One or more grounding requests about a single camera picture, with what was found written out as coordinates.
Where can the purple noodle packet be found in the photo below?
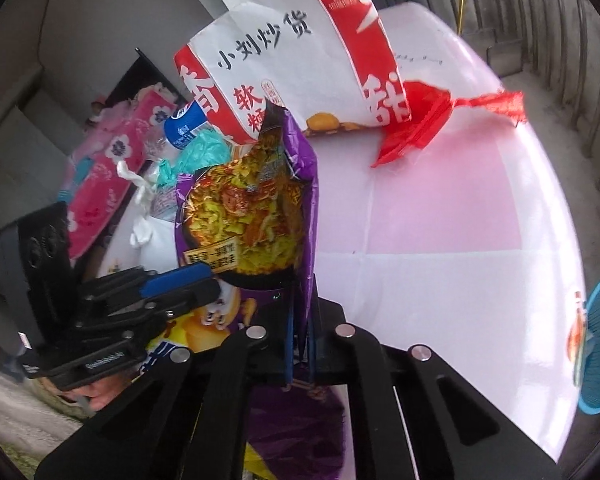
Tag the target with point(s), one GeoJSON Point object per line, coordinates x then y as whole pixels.
{"type": "Point", "coordinates": [240, 210]}

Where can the white plastic bag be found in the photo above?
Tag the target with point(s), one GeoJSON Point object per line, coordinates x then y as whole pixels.
{"type": "Point", "coordinates": [142, 195]}

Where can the person's left hand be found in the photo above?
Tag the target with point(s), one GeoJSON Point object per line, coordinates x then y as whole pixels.
{"type": "Point", "coordinates": [105, 394]}

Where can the concrete step block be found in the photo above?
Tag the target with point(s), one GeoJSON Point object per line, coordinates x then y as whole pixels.
{"type": "Point", "coordinates": [505, 57]}

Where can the white red patterned table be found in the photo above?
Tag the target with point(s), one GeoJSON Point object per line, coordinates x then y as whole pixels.
{"type": "Point", "coordinates": [430, 235]}

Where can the pink printed blanket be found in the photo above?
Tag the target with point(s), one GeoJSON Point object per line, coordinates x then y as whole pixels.
{"type": "Point", "coordinates": [110, 170]}

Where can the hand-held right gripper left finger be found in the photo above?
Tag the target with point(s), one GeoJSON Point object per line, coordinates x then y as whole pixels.
{"type": "Point", "coordinates": [290, 355]}

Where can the black flat board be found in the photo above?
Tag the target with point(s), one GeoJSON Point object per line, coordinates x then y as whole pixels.
{"type": "Point", "coordinates": [140, 75]}

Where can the plastic bottle blue label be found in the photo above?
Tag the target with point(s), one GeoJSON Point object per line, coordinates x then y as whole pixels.
{"type": "Point", "coordinates": [185, 125]}

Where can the teal plastic bag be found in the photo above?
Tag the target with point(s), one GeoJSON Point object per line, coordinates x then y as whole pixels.
{"type": "Point", "coordinates": [205, 150]}

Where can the yellow snack packet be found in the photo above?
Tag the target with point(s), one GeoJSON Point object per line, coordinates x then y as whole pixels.
{"type": "Point", "coordinates": [215, 320]}

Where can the white red snack bag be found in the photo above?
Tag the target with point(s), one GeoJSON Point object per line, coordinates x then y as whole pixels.
{"type": "Point", "coordinates": [280, 45]}

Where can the metal railing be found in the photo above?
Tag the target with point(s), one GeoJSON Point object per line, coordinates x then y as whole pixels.
{"type": "Point", "coordinates": [555, 85]}

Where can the red plastic bag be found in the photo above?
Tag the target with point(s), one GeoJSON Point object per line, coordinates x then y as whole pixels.
{"type": "Point", "coordinates": [415, 115]}

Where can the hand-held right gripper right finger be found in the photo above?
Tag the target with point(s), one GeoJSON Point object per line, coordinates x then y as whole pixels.
{"type": "Point", "coordinates": [311, 355]}

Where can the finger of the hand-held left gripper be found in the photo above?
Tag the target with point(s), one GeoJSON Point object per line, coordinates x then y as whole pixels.
{"type": "Point", "coordinates": [180, 300]}
{"type": "Point", "coordinates": [180, 277]}

